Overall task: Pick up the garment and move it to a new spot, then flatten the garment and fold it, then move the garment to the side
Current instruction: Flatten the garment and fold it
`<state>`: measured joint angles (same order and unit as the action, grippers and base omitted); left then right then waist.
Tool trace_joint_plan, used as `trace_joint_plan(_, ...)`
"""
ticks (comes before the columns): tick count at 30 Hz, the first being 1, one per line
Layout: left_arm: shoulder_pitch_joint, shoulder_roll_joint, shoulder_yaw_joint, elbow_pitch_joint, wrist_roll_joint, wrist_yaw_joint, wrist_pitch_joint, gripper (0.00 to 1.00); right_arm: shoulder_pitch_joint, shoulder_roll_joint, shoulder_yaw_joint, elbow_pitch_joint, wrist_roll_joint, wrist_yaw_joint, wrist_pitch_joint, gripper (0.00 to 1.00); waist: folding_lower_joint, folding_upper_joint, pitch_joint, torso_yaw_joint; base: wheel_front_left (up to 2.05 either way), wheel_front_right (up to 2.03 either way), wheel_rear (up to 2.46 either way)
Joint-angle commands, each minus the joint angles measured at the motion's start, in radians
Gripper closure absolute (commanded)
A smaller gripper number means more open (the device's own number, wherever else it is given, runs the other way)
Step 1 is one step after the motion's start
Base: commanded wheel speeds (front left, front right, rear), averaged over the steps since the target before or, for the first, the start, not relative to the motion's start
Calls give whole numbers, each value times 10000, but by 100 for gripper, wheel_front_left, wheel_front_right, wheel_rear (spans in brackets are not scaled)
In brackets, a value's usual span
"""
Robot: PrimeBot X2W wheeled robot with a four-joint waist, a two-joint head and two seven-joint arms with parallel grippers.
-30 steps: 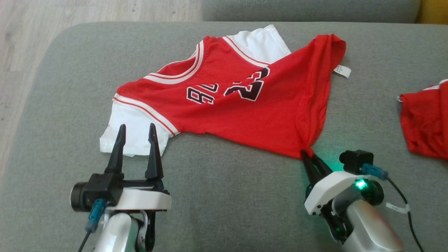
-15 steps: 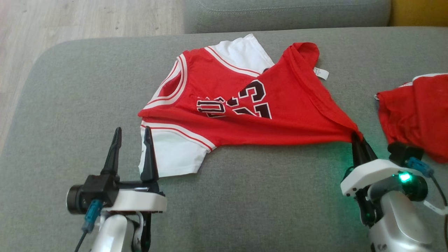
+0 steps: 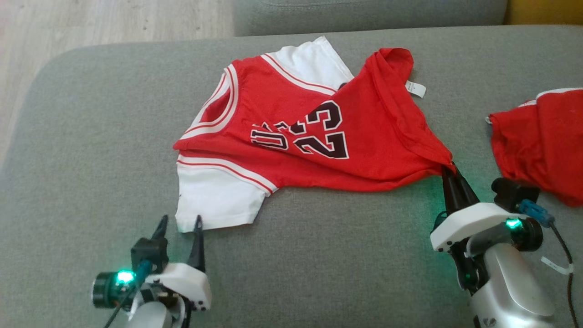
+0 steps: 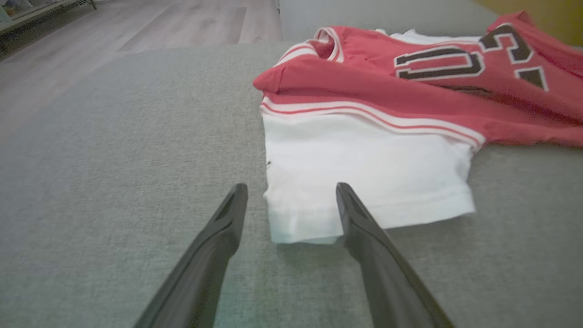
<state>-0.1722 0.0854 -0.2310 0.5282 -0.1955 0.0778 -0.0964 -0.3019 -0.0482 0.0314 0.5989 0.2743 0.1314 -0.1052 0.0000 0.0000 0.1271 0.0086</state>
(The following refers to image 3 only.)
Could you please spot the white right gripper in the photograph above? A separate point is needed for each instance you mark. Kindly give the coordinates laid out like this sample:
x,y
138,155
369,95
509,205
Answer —
x,y
464,223

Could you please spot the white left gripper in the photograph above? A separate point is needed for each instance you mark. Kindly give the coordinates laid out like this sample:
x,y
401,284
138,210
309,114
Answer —
x,y
186,282

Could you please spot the red shorts white trim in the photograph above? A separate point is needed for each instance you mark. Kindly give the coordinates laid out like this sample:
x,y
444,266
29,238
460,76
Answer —
x,y
542,146

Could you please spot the red white number 23 jersey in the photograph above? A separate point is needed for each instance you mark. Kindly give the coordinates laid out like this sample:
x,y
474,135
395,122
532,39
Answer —
x,y
291,100

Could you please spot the grey sofa seat cushion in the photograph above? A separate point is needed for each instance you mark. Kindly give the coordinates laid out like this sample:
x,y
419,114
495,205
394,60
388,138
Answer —
x,y
364,16
114,136

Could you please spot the yellow sofa backrest cushion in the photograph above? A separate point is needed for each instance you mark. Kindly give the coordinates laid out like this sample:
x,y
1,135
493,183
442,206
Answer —
x,y
546,11

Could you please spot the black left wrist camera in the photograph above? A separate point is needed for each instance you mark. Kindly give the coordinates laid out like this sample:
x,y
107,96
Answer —
x,y
148,253

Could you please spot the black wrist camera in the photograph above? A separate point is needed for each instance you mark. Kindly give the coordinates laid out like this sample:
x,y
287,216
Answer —
x,y
148,253
514,193

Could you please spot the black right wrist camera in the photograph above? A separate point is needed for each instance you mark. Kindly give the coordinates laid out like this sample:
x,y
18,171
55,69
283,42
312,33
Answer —
x,y
514,193

